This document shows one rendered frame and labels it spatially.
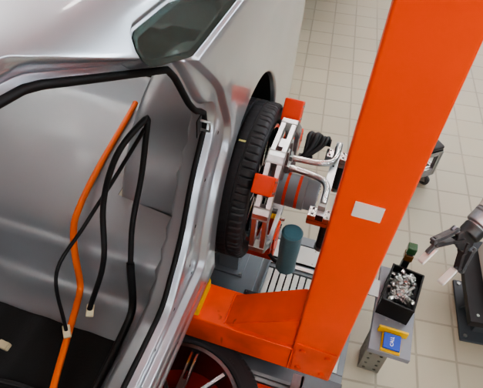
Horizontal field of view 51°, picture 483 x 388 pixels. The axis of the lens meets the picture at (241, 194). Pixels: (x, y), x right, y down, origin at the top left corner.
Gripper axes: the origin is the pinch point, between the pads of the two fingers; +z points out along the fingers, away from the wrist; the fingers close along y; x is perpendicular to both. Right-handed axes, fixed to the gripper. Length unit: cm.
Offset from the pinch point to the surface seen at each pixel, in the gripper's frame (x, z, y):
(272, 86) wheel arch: 85, -14, -52
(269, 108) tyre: 58, -4, -58
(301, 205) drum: 50, 15, -22
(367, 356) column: 43, 44, 59
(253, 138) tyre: 46, 9, -59
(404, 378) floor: 39, 41, 83
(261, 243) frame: 43, 36, -28
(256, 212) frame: 38, 27, -42
